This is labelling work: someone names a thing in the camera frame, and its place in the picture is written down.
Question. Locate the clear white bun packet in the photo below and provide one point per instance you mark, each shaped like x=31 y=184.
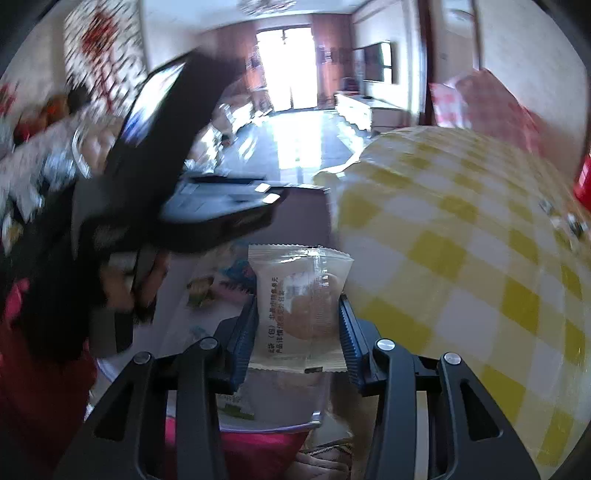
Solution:
x=300 y=300

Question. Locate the pink checked cloth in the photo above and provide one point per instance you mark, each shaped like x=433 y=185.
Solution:
x=489 y=101

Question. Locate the red clothing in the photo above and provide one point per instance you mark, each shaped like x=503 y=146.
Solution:
x=37 y=392

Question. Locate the blue white wrapped candy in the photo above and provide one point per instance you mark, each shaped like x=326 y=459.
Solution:
x=573 y=226

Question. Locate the purple rimmed cardboard box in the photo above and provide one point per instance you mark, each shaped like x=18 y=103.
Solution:
x=286 y=397

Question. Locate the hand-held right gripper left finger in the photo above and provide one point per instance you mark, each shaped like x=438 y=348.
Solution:
x=242 y=346

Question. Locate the black television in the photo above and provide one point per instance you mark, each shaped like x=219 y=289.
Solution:
x=376 y=62

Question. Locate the red thermos jug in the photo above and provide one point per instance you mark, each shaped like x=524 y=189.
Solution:
x=585 y=184

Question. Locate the green white snack packet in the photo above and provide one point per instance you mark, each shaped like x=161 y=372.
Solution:
x=233 y=407

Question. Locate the yellow checked tablecloth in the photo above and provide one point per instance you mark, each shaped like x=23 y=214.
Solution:
x=461 y=254

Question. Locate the bright window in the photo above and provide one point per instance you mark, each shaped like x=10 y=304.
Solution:
x=286 y=69

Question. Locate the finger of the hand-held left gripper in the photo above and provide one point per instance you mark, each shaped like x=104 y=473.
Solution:
x=221 y=217

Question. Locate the brown patterned curtain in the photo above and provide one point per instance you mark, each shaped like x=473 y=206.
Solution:
x=332 y=60
x=238 y=55

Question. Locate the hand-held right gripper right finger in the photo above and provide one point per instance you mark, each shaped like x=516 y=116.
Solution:
x=351 y=350

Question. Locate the person's left hand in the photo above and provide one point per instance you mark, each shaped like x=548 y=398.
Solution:
x=117 y=288

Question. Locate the white television cabinet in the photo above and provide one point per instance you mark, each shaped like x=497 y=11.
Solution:
x=364 y=110

